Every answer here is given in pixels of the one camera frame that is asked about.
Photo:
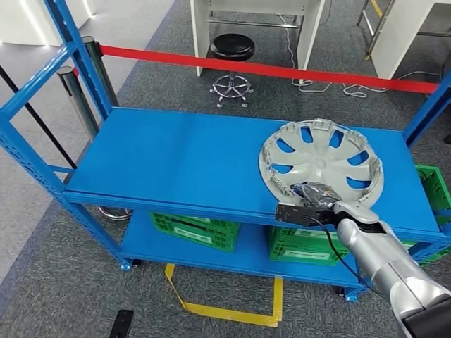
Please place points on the black barrier belt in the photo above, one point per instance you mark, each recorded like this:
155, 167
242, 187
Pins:
35, 114

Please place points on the grey plastic wheel hubcap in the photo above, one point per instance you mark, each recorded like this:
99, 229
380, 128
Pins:
320, 163

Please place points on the red barrier belt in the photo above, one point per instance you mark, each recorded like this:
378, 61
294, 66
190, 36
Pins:
246, 67

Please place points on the green plastic crate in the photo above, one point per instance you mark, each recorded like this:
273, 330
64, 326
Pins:
211, 233
435, 186
299, 242

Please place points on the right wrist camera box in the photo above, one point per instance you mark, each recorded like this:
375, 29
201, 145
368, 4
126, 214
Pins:
292, 214

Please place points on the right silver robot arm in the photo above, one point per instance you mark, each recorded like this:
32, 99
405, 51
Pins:
387, 261

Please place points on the yellow floor tape marking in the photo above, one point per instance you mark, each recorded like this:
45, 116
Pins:
229, 313

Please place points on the chrome stanchion post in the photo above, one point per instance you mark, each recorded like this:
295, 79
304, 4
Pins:
92, 46
75, 95

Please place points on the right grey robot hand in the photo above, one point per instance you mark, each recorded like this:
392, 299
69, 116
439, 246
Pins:
317, 195

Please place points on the black round stool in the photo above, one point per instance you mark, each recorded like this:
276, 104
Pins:
233, 46

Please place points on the blue metal shelf rack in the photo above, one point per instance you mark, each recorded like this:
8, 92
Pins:
176, 154

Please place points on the white desk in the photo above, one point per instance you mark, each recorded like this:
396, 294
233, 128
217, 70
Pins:
398, 32
201, 32

